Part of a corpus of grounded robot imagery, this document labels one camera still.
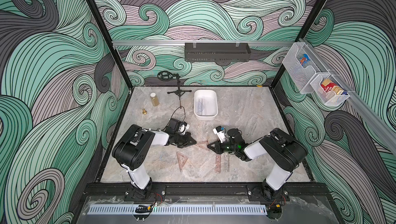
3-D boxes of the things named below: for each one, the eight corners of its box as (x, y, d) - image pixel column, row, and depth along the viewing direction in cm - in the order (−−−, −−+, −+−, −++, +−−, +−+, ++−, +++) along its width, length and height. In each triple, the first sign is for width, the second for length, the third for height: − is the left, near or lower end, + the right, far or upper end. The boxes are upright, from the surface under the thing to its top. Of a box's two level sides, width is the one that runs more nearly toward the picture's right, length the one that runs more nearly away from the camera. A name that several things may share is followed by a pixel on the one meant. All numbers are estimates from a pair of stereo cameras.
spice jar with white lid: (152, 106, 111) (149, 97, 103) (153, 102, 114) (150, 92, 106) (158, 106, 111) (155, 97, 103) (159, 102, 114) (156, 92, 106)
